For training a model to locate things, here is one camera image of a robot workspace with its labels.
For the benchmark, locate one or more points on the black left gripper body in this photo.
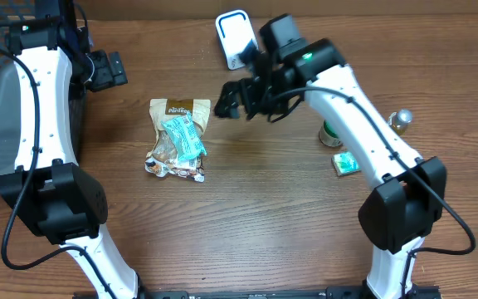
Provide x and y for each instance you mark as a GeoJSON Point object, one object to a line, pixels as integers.
{"type": "Point", "coordinates": [104, 75]}

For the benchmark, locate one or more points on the Kleenex tissue pack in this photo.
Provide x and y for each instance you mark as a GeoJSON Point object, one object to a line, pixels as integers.
{"type": "Point", "coordinates": [344, 164]}

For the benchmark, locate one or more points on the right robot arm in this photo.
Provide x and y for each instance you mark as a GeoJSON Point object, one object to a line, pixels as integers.
{"type": "Point", "coordinates": [406, 190]}

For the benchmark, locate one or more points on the yellow Vim liquid bottle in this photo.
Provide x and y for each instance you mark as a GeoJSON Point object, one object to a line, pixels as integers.
{"type": "Point", "coordinates": [400, 120]}

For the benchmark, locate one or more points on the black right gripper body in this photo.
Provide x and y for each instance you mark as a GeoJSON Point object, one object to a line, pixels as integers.
{"type": "Point", "coordinates": [260, 98]}

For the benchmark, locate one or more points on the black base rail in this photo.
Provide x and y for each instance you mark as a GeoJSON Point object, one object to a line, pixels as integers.
{"type": "Point", "coordinates": [255, 295]}

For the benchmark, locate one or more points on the green lid white jar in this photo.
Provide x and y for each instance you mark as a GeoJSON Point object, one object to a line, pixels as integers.
{"type": "Point", "coordinates": [328, 137]}

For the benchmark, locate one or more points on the white barcode scanner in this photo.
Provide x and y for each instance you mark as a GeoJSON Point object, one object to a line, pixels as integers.
{"type": "Point", "coordinates": [235, 33]}

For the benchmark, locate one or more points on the beige Pantree snack pouch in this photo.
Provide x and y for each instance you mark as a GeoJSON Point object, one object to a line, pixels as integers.
{"type": "Point", "coordinates": [162, 159]}

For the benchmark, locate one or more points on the teal snack packet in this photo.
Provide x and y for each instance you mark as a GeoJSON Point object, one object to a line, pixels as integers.
{"type": "Point", "coordinates": [182, 132]}

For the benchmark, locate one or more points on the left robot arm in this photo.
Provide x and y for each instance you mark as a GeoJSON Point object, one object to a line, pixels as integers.
{"type": "Point", "coordinates": [48, 191]}

